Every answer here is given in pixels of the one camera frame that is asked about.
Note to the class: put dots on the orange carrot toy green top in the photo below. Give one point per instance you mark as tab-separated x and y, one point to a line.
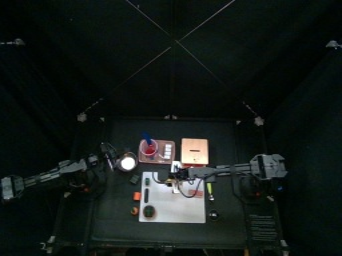
133	211

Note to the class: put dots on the white text label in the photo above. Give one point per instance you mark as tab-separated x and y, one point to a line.
262	228

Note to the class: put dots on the pink tray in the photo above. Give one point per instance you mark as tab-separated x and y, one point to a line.
155	161

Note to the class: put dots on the red plastic cup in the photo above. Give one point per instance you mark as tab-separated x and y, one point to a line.
148	150

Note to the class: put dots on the dark green cucumber toy piece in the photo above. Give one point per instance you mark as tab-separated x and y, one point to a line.
133	179

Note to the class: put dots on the black round object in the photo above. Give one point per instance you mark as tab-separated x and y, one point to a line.
213	214

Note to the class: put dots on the green white toy piece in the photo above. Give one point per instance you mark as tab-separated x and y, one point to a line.
148	210

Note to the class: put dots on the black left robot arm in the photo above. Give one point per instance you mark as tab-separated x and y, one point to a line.
44	176

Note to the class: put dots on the red striped bacon toy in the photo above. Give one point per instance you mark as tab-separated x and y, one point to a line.
195	193

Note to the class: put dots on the dark green cucumber toy slice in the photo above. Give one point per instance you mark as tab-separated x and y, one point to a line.
147	181

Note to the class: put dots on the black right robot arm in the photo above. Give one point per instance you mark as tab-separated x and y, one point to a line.
221	171

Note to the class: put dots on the white plastic cutting board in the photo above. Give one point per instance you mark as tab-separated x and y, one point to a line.
173	206

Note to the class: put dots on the metal bowl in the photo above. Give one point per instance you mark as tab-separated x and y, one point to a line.
127	163

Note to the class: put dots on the white block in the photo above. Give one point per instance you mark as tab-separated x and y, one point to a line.
168	153
168	149
167	157
168	146

